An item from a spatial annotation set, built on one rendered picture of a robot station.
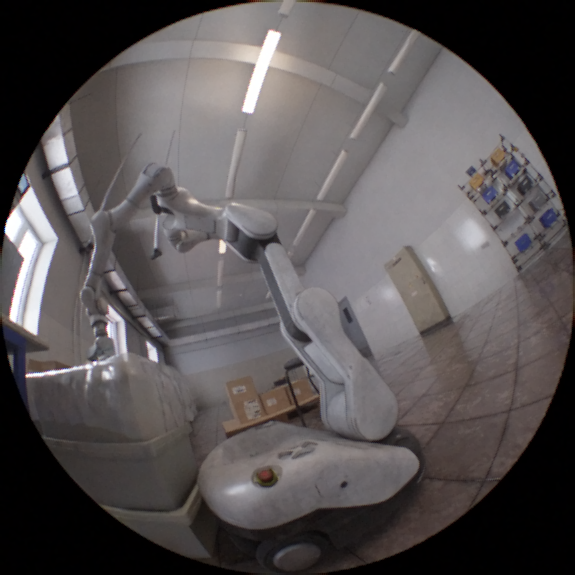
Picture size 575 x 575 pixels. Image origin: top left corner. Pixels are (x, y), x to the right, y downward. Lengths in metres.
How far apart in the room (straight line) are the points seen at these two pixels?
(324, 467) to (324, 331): 0.39
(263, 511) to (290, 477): 0.09
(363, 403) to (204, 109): 4.15
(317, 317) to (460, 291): 4.36
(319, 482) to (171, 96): 4.22
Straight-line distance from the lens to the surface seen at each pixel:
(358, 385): 0.64
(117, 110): 4.21
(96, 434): 0.74
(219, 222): 0.90
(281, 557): 0.57
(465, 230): 4.70
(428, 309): 4.76
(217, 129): 4.16
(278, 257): 0.77
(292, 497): 0.44
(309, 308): 0.63
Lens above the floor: 0.55
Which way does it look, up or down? 23 degrees up
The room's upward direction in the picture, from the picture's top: 22 degrees counter-clockwise
